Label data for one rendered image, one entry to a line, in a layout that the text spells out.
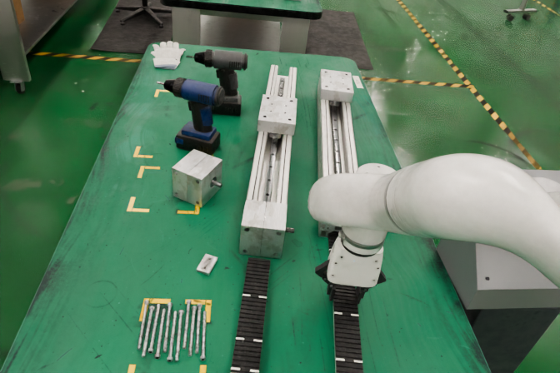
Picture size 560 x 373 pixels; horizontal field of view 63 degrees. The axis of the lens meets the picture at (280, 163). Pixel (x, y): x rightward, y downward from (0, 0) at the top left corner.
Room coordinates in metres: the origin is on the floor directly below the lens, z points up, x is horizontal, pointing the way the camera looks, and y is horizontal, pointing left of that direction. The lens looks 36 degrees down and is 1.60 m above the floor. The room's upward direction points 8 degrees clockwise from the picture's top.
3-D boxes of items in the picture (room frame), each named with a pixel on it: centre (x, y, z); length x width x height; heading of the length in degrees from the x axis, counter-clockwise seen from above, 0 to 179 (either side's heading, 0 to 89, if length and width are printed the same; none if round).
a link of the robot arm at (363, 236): (0.64, -0.17, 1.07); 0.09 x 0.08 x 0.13; 92
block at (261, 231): (0.78, 0.01, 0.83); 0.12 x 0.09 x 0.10; 91
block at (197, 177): (0.93, 0.20, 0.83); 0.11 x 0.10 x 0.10; 70
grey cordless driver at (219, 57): (1.38, 0.25, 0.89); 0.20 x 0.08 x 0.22; 97
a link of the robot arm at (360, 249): (0.64, -0.17, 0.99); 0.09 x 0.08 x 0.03; 91
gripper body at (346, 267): (0.64, -0.17, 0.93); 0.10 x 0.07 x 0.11; 91
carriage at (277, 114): (1.23, 0.03, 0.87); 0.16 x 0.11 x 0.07; 1
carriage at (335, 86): (1.48, -0.16, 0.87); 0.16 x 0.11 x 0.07; 1
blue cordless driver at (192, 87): (1.15, 0.28, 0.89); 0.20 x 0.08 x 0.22; 80
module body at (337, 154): (1.23, -0.16, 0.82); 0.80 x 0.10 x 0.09; 1
